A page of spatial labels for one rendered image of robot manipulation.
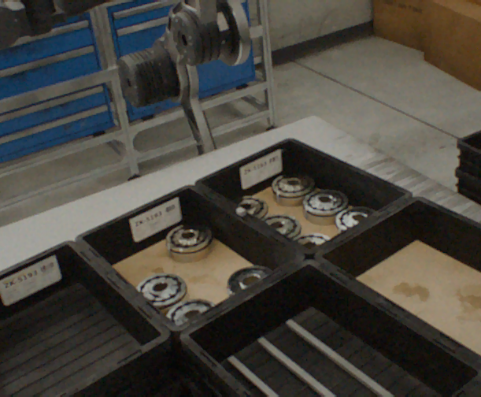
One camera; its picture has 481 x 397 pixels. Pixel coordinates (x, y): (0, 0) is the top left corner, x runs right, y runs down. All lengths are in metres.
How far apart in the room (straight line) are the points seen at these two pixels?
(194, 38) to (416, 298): 0.86
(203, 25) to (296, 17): 3.03
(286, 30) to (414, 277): 3.52
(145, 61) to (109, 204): 0.52
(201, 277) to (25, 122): 1.97
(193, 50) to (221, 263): 0.60
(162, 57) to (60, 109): 1.10
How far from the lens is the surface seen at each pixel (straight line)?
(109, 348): 1.33
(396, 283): 1.39
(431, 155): 3.55
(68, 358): 1.34
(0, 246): 1.97
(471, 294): 1.38
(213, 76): 3.56
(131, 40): 3.33
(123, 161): 3.48
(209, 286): 1.42
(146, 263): 1.51
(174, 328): 1.18
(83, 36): 3.24
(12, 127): 3.27
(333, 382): 1.20
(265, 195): 1.68
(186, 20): 1.80
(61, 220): 2.00
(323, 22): 4.94
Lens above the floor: 1.71
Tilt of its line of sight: 32 degrees down
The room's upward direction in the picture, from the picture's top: 7 degrees counter-clockwise
